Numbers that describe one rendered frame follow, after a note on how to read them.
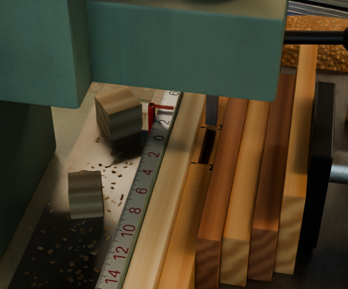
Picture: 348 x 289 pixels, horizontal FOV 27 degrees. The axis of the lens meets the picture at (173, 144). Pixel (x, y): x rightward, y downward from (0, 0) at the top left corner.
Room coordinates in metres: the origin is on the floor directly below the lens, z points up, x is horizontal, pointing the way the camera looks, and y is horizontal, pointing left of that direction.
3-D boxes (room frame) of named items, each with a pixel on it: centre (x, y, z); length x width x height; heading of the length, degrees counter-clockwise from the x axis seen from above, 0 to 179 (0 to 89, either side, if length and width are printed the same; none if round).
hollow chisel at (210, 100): (0.46, -0.03, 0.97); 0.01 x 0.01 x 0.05; 79
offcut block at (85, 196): (0.51, 0.09, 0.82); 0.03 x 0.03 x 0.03; 6
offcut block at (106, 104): (0.64, 0.06, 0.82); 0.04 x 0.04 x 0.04; 28
